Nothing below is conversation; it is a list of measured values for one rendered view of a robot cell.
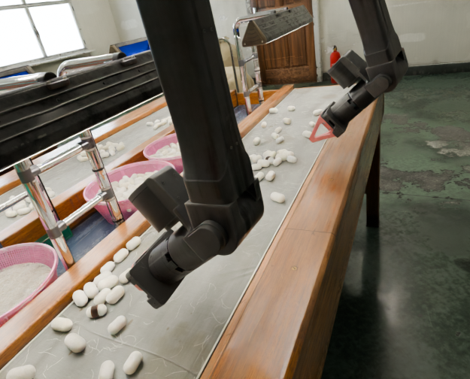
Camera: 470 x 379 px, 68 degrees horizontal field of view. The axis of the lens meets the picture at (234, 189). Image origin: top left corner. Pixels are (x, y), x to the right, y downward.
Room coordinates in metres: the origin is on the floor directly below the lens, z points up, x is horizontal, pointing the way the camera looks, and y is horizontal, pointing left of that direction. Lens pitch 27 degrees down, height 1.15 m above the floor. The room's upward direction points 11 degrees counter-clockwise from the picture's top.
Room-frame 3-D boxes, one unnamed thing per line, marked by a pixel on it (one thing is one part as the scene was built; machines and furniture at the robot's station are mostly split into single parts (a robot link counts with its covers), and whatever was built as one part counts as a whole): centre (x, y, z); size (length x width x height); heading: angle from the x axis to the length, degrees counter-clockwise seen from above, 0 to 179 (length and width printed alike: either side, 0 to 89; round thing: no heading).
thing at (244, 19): (1.46, -0.23, 0.90); 0.20 x 0.19 x 0.45; 151
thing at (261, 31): (1.42, -0.30, 1.08); 0.62 x 0.08 x 0.07; 151
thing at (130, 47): (1.69, 0.19, 1.08); 0.62 x 0.08 x 0.07; 151
